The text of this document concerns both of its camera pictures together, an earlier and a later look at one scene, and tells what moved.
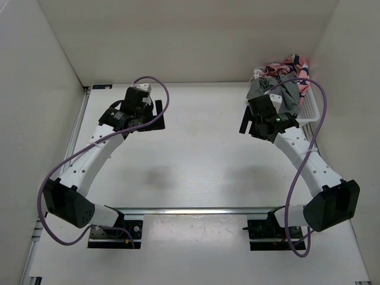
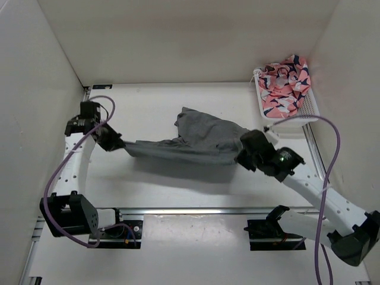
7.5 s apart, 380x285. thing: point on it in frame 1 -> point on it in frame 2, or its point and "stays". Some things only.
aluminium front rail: x=250 y=212 stays
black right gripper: x=246 y=119 -> x=241 y=159
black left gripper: x=158 y=124 -> x=115 y=142
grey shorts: x=288 y=91 -> x=202 y=138
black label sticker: x=101 y=86 stays
